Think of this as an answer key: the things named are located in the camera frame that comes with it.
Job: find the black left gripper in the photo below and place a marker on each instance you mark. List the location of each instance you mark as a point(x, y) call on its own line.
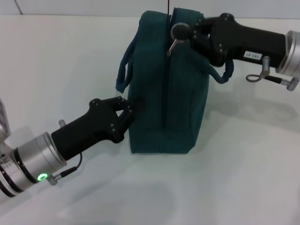
point(91, 129)

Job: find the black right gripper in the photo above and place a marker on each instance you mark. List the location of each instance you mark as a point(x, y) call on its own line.
point(246, 42)

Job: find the dark teal fabric lunch bag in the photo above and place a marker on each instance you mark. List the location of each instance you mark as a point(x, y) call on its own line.
point(168, 93)

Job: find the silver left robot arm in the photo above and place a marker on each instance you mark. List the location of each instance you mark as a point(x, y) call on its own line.
point(28, 161)

